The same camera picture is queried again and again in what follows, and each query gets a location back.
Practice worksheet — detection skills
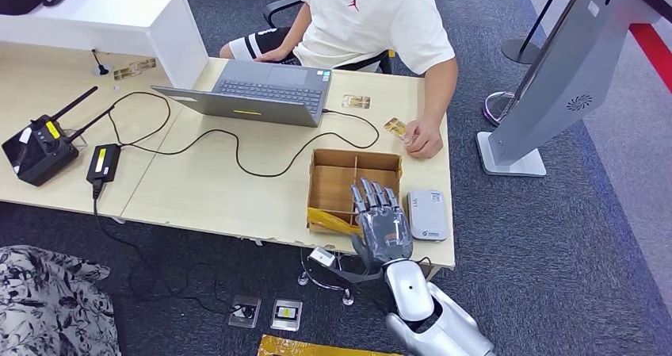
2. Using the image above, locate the person's left hand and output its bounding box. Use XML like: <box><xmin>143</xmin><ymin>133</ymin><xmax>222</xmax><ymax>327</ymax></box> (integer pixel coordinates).
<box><xmin>403</xmin><ymin>118</ymin><xmax>445</xmax><ymax>159</ymax></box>

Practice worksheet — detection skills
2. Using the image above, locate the person's right hand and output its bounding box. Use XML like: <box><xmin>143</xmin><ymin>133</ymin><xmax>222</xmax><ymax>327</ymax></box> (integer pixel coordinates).
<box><xmin>254</xmin><ymin>46</ymin><xmax>292</xmax><ymax>63</ymax></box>

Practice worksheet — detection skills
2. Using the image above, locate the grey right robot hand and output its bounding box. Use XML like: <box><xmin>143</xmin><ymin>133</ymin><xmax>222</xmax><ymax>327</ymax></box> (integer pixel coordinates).
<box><xmin>350</xmin><ymin>177</ymin><xmax>414</xmax><ymax>274</ymax></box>

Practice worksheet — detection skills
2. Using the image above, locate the white card reader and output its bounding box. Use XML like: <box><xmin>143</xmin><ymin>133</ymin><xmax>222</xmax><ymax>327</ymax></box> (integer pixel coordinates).
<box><xmin>407</xmin><ymin>188</ymin><xmax>449</xmax><ymax>243</ymax></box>

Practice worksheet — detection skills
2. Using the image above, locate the person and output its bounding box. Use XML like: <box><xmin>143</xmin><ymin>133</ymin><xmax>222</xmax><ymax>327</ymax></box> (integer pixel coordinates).
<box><xmin>219</xmin><ymin>0</ymin><xmax>459</xmax><ymax>159</ymax></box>

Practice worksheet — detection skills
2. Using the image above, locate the black office chair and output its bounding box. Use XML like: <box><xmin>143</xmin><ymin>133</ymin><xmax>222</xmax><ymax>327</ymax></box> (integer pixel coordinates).
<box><xmin>262</xmin><ymin>0</ymin><xmax>394</xmax><ymax>75</ymax></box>

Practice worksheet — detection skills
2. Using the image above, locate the grey laptop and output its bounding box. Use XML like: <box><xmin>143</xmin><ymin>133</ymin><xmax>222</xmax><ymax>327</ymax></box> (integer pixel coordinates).
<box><xmin>151</xmin><ymin>58</ymin><xmax>334</xmax><ymax>128</ymax></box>

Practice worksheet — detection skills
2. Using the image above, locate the yellow tape strip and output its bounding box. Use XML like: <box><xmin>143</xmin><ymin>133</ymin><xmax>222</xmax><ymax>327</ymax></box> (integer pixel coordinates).
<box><xmin>307</xmin><ymin>207</ymin><xmax>365</xmax><ymax>238</ymax></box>

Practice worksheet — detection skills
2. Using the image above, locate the wooden divided box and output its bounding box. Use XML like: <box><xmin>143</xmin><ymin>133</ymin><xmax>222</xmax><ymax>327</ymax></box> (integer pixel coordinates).
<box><xmin>307</xmin><ymin>148</ymin><xmax>403</xmax><ymax>236</ymax></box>

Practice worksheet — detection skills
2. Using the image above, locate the chrome stanchion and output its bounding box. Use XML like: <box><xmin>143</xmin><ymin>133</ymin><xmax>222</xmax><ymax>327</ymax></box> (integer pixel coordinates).
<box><xmin>483</xmin><ymin>90</ymin><xmax>518</xmax><ymax>127</ymax></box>

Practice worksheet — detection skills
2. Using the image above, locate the chrome stool base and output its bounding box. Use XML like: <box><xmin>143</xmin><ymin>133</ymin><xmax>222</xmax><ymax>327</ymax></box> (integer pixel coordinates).
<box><xmin>296</xmin><ymin>247</ymin><xmax>385</xmax><ymax>306</ymax></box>

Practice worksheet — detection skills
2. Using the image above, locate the silver floor socket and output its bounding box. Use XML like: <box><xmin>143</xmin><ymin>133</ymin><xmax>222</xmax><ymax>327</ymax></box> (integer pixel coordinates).
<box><xmin>270</xmin><ymin>298</ymin><xmax>304</xmax><ymax>332</ymax></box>

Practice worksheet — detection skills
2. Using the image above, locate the black stanchion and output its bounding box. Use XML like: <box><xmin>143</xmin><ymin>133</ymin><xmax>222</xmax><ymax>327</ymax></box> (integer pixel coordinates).
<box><xmin>501</xmin><ymin>0</ymin><xmax>569</xmax><ymax>64</ymax></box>

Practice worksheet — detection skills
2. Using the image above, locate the yellow floor tape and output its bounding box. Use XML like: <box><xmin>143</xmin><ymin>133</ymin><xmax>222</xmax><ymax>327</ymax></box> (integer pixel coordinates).
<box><xmin>257</xmin><ymin>334</ymin><xmax>405</xmax><ymax>356</ymax></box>

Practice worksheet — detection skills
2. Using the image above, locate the gold sticker label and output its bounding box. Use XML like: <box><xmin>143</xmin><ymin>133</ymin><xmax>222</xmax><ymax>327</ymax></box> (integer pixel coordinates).
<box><xmin>113</xmin><ymin>57</ymin><xmax>158</xmax><ymax>81</ymax></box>

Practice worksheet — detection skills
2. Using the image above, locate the grey kiosk stand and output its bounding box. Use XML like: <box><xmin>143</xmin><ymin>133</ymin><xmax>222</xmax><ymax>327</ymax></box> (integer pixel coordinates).
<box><xmin>475</xmin><ymin>0</ymin><xmax>672</xmax><ymax>178</ymax></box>

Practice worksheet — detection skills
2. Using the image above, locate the floor socket with plug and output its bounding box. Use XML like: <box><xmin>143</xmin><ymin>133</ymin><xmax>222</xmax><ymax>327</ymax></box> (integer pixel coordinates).
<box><xmin>228</xmin><ymin>294</ymin><xmax>262</xmax><ymax>328</ymax></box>

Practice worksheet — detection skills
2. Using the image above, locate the small black antenna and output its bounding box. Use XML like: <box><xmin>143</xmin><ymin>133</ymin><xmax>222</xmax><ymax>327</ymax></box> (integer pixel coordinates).
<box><xmin>90</xmin><ymin>48</ymin><xmax>110</xmax><ymax>77</ymax></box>

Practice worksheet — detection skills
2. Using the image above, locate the black power adapter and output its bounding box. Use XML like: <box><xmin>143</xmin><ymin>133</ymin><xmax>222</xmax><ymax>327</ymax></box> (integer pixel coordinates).
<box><xmin>86</xmin><ymin>143</ymin><xmax>122</xmax><ymax>185</ymax></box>

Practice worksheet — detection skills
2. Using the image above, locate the red barrier belt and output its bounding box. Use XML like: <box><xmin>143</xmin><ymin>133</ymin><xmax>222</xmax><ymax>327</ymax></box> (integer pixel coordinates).
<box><xmin>628</xmin><ymin>22</ymin><xmax>672</xmax><ymax>93</ymax></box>

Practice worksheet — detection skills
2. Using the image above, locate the black remote controller with antennas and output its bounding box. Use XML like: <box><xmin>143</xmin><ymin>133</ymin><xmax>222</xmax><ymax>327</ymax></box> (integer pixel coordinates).
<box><xmin>1</xmin><ymin>86</ymin><xmax>114</xmax><ymax>188</ymax></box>

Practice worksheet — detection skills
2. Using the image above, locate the floral cloth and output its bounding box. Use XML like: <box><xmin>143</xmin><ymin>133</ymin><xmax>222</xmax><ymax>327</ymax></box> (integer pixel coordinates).
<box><xmin>0</xmin><ymin>244</ymin><xmax>122</xmax><ymax>356</ymax></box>

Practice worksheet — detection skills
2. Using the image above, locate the black laptop power cable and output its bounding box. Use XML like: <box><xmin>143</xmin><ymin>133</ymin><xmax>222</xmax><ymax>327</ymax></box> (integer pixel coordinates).
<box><xmin>107</xmin><ymin>90</ymin><xmax>380</xmax><ymax>178</ymax></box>

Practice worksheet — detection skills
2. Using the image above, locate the black mains cable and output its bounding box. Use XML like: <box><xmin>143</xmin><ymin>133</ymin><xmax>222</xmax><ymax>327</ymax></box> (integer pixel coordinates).
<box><xmin>92</xmin><ymin>180</ymin><xmax>248</xmax><ymax>316</ymax></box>

